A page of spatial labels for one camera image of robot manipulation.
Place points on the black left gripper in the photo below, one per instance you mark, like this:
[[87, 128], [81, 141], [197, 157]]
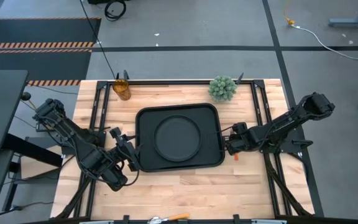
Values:
[[128, 151]]

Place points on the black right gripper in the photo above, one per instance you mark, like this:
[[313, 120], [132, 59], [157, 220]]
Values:
[[243, 138]]

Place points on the black plastic tray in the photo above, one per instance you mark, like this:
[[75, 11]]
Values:
[[145, 124]]

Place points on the black round plate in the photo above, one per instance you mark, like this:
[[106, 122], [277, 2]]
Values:
[[177, 138]]

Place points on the amber faceted cup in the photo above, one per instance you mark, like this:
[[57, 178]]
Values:
[[122, 90]]

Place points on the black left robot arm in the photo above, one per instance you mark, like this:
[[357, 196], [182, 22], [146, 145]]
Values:
[[89, 155]]

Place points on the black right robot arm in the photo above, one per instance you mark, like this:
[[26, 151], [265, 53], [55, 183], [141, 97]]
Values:
[[284, 123]]

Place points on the green artificial plant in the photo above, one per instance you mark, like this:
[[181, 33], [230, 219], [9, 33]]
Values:
[[222, 88]]

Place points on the black round knob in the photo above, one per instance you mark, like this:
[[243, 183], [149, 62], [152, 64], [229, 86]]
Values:
[[26, 96]]

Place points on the black hazard striped mat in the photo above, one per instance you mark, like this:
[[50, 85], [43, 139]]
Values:
[[39, 31], [33, 67]]

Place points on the grey desk foot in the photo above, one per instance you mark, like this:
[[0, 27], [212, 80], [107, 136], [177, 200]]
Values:
[[353, 22]]

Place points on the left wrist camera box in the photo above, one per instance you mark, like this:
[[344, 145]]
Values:
[[115, 132]]

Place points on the black aluminium frame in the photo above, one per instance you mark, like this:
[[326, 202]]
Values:
[[179, 82]]

